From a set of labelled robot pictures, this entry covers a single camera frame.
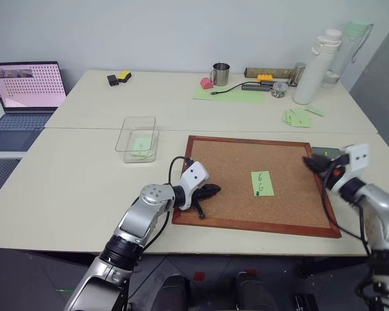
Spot thin black plug cable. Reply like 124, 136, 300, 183
210, 82, 264, 96

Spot wood-framed cork board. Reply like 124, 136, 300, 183
171, 135, 342, 239

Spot long wooden bar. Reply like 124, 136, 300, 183
244, 67, 296, 79

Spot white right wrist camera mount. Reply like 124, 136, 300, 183
330, 143, 371, 192

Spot dark rounded shape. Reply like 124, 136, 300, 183
154, 273, 193, 311

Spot dark grey tray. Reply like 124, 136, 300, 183
311, 146, 345, 160

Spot pile of green notes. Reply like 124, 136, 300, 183
281, 108, 313, 128

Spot metal tumbler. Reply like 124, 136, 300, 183
289, 62, 307, 88

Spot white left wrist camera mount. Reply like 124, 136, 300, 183
180, 161, 211, 211

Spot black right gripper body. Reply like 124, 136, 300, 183
320, 153, 349, 178

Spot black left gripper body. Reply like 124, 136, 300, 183
189, 185, 211, 205

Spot open laptop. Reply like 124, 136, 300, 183
0, 61, 68, 152

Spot white water bottle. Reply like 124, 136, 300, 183
292, 29, 343, 106

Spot clear bottle with green lid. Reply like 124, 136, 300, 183
320, 19, 375, 90

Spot plain green note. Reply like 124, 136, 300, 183
130, 135, 154, 159

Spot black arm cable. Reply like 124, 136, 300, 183
320, 168, 374, 257
167, 156, 196, 188

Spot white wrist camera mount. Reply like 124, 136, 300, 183
180, 161, 211, 211
330, 143, 371, 192

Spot large green paper sheet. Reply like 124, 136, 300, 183
193, 84, 266, 105

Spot clear plastic box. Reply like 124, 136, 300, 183
115, 116, 159, 164

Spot jar of coloured pushpins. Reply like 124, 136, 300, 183
270, 81, 289, 99

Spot dark grey usb hub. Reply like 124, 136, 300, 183
241, 82, 274, 92

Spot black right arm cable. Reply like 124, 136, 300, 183
320, 168, 374, 257

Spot green note with numbers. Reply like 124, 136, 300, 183
250, 170, 276, 198

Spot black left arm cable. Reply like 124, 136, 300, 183
167, 156, 196, 188

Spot metal mug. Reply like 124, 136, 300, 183
209, 62, 231, 87

